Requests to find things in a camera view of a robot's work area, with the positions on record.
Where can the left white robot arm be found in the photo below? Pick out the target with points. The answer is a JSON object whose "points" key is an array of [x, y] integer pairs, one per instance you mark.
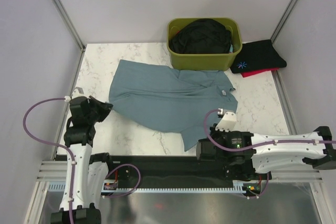
{"points": [[85, 171]]}

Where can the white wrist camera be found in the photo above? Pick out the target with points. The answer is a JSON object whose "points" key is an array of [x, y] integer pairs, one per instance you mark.
{"points": [[228, 120], [77, 92]]}

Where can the white slotted cable duct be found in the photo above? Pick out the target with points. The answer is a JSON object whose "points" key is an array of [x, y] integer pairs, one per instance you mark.
{"points": [[238, 188]]}

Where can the front aluminium rail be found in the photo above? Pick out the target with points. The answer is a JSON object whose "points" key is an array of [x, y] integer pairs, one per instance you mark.
{"points": [[55, 171]]}

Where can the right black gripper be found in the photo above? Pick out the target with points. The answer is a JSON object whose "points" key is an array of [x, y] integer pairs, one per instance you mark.
{"points": [[213, 132]]}

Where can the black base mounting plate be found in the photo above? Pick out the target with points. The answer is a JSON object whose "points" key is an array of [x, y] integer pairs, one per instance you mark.
{"points": [[175, 172]]}

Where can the black clothes in bin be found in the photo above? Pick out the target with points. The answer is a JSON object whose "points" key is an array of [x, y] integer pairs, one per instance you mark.
{"points": [[202, 36]]}

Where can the folded red t shirt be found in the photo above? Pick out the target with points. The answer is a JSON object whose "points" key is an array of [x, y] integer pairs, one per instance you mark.
{"points": [[252, 73]]}

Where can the left aluminium frame post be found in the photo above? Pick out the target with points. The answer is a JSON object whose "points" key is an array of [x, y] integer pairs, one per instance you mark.
{"points": [[69, 24]]}

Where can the right aluminium frame post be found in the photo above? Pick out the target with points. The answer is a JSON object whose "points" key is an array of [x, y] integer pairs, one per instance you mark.
{"points": [[285, 16]]}

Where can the folded black t shirt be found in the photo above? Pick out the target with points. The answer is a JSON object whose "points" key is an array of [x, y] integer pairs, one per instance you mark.
{"points": [[257, 55]]}

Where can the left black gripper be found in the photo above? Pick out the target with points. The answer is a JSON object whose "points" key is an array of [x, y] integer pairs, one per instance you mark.
{"points": [[104, 108]]}

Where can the aluminium frame post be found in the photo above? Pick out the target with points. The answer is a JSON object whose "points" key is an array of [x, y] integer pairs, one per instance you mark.
{"points": [[69, 24], [285, 16]]}

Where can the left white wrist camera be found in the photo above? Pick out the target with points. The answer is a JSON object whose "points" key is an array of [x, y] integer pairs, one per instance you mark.
{"points": [[77, 92]]}

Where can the olive green plastic bin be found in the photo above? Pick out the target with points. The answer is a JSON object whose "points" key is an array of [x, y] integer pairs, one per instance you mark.
{"points": [[220, 62]]}

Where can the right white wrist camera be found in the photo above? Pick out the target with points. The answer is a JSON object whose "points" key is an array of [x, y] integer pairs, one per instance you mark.
{"points": [[228, 120]]}

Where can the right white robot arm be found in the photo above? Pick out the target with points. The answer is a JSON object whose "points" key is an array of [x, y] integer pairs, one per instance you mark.
{"points": [[265, 153]]}

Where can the blue-grey t shirt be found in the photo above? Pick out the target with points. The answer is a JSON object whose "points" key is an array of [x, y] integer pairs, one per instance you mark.
{"points": [[169, 100]]}

